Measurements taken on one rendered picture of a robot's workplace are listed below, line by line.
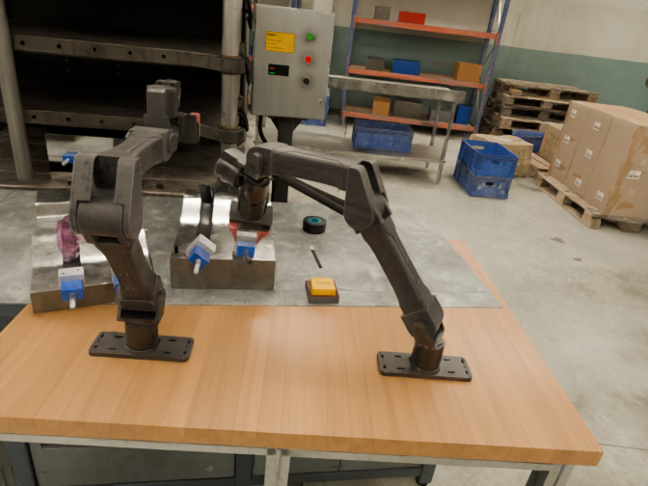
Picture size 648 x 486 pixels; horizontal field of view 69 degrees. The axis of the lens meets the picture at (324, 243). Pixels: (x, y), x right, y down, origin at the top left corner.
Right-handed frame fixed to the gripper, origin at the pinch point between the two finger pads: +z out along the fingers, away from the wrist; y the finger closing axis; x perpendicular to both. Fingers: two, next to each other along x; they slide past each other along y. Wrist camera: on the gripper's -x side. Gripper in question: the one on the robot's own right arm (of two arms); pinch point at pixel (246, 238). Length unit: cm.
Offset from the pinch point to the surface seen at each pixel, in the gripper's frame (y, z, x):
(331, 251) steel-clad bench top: -27.9, 18.2, -16.6
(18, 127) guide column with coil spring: 81, 29, -69
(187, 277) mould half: 13.2, 10.6, 5.7
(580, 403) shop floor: -162, 85, -4
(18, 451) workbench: 54, 68, 29
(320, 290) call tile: -20.1, 6.1, 9.3
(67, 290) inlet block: 37.1, 5.6, 16.9
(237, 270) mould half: 1.1, 7.3, 4.5
